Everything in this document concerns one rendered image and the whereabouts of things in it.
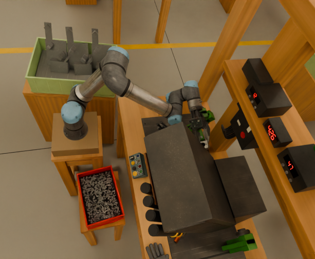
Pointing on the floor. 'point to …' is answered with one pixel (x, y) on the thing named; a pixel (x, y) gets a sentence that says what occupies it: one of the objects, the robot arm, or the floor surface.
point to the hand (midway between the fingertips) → (203, 144)
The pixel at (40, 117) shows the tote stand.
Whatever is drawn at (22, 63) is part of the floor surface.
